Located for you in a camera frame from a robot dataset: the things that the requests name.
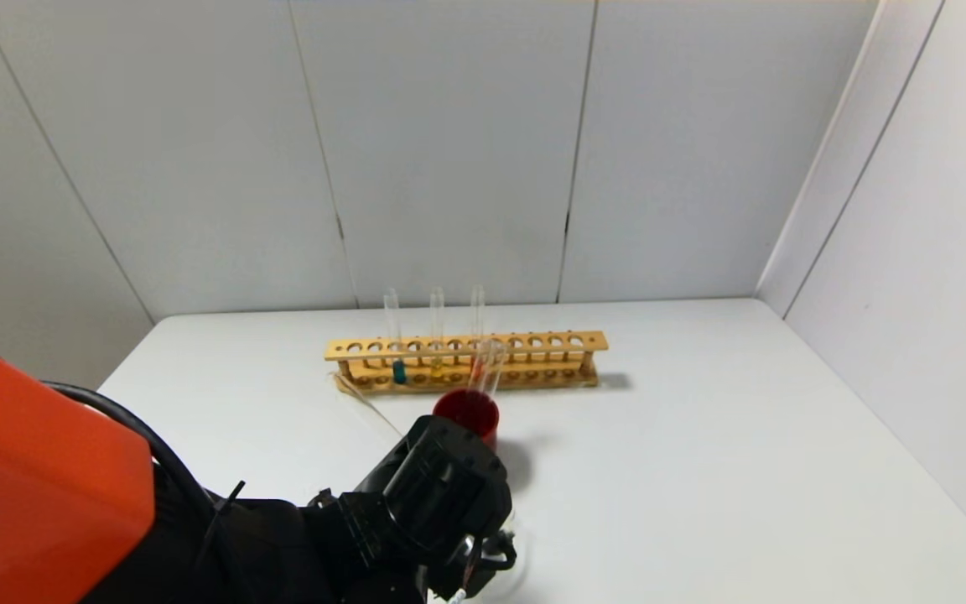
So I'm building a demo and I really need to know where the wooden test tube rack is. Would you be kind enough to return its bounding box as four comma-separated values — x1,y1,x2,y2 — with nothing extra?
325,331,610,397

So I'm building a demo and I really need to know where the red plastic cup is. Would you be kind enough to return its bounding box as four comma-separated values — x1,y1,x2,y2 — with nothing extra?
433,388,501,454

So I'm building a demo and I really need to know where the thick black arm hose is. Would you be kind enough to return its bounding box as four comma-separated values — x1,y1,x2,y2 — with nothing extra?
43,382,217,525

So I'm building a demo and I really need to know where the test tube with yellow pigment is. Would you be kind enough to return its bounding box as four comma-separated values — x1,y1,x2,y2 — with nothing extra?
429,287,447,380
330,372,407,444

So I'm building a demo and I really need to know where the empty glass test tube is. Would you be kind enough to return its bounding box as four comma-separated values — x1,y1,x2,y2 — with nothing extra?
467,339,508,402

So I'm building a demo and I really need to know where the test tube with red pigment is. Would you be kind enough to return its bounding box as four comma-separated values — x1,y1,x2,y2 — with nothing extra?
470,285,486,378

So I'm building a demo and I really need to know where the test tube with blue pigment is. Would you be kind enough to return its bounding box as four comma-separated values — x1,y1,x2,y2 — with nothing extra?
383,289,408,386

